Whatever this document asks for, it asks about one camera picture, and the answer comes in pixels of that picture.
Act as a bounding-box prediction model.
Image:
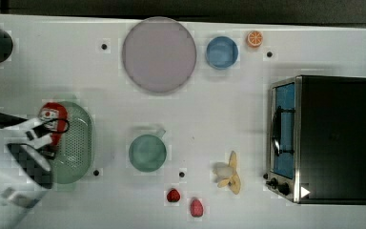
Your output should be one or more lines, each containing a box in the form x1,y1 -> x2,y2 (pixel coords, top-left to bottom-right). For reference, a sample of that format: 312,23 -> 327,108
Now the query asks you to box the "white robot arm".
0,114 -> 69,229

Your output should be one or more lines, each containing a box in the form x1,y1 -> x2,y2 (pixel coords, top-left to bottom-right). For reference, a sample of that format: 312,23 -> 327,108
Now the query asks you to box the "light red strawberry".
190,198 -> 204,218

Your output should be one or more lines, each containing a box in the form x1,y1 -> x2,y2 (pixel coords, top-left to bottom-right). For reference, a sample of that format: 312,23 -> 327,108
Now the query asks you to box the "green oval strainer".
50,101 -> 93,184

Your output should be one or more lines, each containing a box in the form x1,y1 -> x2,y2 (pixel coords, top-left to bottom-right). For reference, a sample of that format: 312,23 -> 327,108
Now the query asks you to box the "dark red strawberry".
166,189 -> 181,202

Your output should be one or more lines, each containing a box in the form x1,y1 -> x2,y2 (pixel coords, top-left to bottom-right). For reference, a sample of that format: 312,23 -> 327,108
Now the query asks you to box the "blue bowl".
206,36 -> 239,70

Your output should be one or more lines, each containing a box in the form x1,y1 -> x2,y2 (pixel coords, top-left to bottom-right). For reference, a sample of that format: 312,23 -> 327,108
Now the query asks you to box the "orange slice toy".
246,31 -> 263,48

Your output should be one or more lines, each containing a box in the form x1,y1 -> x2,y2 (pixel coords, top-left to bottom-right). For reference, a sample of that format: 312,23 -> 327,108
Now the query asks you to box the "silver black toaster oven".
264,75 -> 366,205

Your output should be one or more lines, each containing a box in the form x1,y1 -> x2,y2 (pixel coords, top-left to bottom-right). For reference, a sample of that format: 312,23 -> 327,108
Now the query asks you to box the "green mug with handle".
129,129 -> 168,173

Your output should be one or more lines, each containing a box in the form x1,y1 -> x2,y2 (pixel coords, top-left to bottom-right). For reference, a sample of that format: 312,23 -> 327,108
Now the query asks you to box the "peeled toy banana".
213,151 -> 241,195

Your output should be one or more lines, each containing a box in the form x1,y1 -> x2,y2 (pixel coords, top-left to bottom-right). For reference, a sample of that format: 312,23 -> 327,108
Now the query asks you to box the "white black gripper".
0,113 -> 58,159

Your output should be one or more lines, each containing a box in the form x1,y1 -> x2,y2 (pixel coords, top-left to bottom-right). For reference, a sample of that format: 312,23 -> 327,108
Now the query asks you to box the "red ketchup bottle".
38,102 -> 69,147

